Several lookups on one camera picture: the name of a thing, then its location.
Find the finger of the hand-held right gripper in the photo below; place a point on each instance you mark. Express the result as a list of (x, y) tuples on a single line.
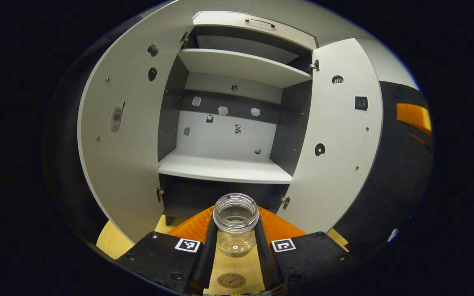
[(416, 117)]

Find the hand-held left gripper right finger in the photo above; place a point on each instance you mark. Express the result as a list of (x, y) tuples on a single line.
[(263, 263)]

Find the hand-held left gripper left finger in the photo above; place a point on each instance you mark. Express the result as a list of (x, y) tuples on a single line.
[(208, 263)]

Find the clear glass bottle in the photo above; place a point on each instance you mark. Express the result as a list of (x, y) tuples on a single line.
[(235, 218)]

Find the white cabinet door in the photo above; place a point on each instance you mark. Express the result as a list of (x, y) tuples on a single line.
[(138, 164), (340, 185)]

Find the metal door hinge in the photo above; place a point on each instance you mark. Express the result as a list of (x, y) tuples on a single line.
[(286, 202), (159, 194), (314, 65), (184, 37)]

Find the white cabinet shelf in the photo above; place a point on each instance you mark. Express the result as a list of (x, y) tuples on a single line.
[(241, 65), (220, 168)]

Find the white cabinet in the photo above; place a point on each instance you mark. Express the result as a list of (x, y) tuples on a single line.
[(171, 123)]

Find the white cabinet drawer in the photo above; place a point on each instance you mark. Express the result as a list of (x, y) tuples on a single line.
[(228, 22)]

